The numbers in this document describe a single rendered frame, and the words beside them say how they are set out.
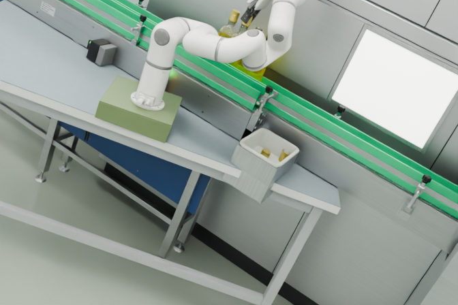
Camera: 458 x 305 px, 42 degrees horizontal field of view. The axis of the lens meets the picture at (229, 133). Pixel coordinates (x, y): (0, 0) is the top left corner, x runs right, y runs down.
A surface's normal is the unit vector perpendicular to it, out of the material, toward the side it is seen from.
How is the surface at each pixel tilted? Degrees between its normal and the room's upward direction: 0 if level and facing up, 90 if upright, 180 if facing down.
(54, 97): 0
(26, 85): 0
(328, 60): 90
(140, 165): 90
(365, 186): 90
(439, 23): 90
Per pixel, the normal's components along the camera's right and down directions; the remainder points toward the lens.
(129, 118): -0.07, 0.43
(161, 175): -0.45, 0.25
